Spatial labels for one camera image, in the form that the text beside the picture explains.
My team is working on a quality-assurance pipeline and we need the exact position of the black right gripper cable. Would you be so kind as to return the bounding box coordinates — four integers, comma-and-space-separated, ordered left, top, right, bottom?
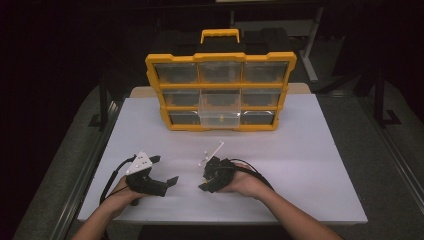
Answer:
229, 157, 275, 192

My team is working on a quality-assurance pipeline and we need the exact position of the person's right hand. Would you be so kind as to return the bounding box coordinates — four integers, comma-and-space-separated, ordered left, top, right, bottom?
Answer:
219, 162, 275, 202

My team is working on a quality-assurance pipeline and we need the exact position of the clear plastic drawer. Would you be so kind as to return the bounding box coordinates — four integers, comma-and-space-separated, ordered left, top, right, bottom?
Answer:
198, 89, 242, 129

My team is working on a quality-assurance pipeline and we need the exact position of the person's left hand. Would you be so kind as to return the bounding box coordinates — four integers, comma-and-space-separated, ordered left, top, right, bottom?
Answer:
107, 175, 145, 212

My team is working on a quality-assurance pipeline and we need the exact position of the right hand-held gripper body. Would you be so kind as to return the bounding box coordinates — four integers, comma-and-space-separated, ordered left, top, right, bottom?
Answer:
198, 141, 242, 194

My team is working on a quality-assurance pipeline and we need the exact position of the black metal stand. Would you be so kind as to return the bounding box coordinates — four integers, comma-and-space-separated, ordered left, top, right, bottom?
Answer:
372, 66, 403, 128
87, 75, 112, 130

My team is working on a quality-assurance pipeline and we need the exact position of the grid of clear drawers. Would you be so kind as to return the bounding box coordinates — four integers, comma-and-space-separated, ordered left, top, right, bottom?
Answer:
153, 61, 290, 126

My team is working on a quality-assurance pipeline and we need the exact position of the yellow and black organizer cabinet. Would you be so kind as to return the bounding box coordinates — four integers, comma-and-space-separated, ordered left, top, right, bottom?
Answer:
145, 28, 298, 132

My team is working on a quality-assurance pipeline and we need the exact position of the grey metal desk frame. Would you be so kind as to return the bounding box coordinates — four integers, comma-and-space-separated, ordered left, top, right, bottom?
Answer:
229, 6, 325, 84

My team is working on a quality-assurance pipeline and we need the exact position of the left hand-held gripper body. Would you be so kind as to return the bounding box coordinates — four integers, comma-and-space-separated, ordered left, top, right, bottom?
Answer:
125, 150, 168, 198

